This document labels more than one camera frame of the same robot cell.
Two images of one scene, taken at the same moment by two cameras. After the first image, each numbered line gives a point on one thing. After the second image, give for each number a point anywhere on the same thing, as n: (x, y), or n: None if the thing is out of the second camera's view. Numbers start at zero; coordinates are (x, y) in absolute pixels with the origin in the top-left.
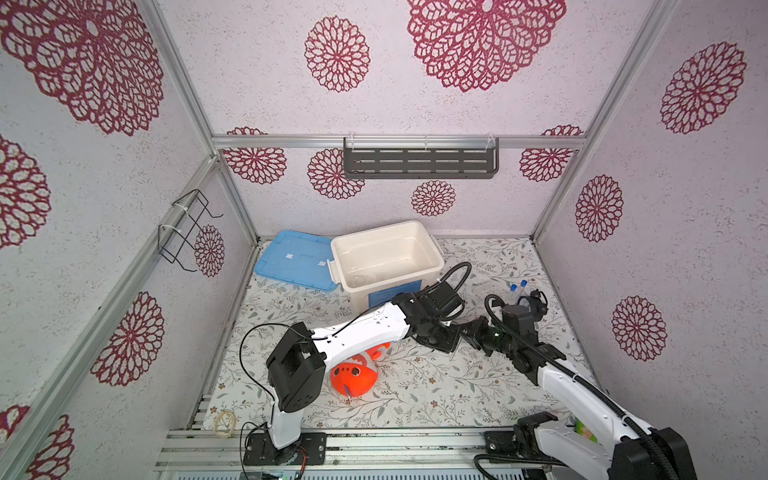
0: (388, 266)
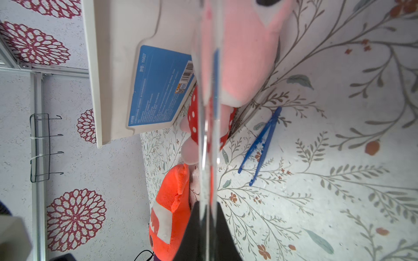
0: (142, 57)
